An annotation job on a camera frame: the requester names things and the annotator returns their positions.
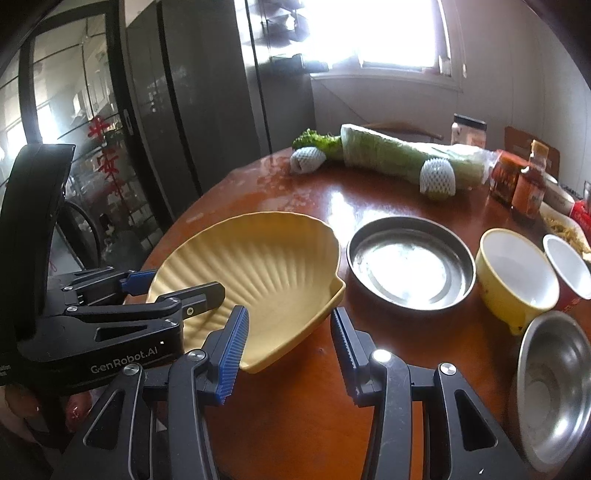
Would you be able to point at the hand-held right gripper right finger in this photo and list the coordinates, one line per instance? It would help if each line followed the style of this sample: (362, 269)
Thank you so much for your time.
(344, 350)

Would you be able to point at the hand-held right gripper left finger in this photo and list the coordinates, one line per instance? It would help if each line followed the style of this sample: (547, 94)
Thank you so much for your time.
(233, 350)

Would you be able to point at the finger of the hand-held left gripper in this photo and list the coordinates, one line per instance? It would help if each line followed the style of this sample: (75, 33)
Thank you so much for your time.
(138, 282)
(203, 297)

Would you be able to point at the yellow shell-shaped plate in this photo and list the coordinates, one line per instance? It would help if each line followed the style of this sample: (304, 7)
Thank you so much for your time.
(268, 267)

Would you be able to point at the round steel plate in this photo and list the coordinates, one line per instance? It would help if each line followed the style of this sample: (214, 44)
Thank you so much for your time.
(411, 267)

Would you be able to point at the yellow bowl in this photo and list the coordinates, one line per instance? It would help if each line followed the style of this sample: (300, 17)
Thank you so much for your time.
(498, 295)

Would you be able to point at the red paper bowl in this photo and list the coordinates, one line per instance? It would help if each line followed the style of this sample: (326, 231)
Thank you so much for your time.
(572, 272)

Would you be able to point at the person's left hand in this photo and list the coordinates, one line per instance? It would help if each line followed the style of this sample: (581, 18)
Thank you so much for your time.
(27, 410)

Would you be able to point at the glass door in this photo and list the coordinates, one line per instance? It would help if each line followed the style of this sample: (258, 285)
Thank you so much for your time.
(69, 115)

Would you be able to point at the white foam net sleeve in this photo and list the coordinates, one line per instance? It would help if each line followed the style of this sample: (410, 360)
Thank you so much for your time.
(305, 160)
(436, 177)

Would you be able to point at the grey refrigerator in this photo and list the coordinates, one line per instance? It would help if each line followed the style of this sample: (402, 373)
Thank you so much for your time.
(198, 92)

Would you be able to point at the plastic-wrapped napa cabbage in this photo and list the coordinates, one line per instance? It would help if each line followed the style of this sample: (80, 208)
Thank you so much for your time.
(388, 152)

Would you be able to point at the red-lidded sauce jar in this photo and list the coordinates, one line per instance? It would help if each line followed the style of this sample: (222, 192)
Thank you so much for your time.
(505, 177)

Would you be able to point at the brown vinegar bottle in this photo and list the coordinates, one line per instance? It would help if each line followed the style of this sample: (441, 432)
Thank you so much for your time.
(528, 194)

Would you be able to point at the white plate of vegetables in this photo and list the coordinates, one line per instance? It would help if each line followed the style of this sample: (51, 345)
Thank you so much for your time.
(561, 226)

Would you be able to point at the black-lidded clear jar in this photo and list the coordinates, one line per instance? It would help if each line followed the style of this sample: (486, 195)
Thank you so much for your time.
(468, 131)

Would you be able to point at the wooden slat-back chair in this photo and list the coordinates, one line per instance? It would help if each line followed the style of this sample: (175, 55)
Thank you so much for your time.
(517, 138)

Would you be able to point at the red tissue pack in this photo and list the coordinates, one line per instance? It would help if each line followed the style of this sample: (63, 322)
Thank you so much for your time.
(581, 211)

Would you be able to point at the window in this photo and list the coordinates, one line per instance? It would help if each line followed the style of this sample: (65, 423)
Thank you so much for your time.
(383, 32)

